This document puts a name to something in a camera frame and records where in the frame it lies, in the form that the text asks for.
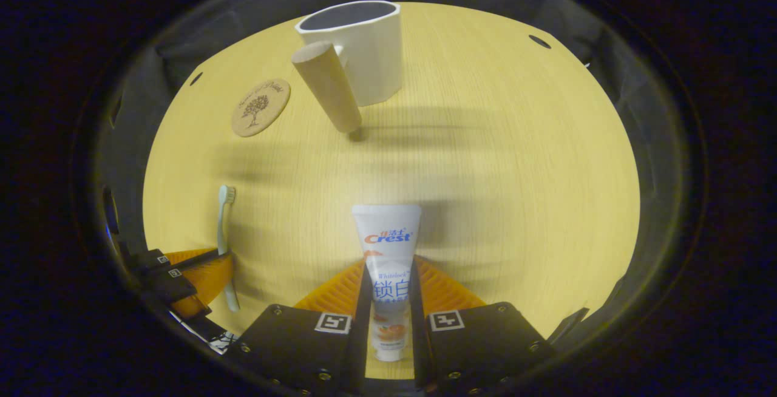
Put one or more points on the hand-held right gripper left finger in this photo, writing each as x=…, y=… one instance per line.
x=291, y=348

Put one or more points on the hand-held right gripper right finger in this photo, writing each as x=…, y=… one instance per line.
x=485, y=348

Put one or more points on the white toothpaste tube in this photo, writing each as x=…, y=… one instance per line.
x=388, y=263

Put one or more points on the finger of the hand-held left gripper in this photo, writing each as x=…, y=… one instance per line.
x=149, y=261
x=173, y=286

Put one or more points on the pale green toothbrush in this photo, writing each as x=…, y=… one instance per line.
x=223, y=227

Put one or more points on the round cork coaster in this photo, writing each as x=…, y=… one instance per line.
x=261, y=107

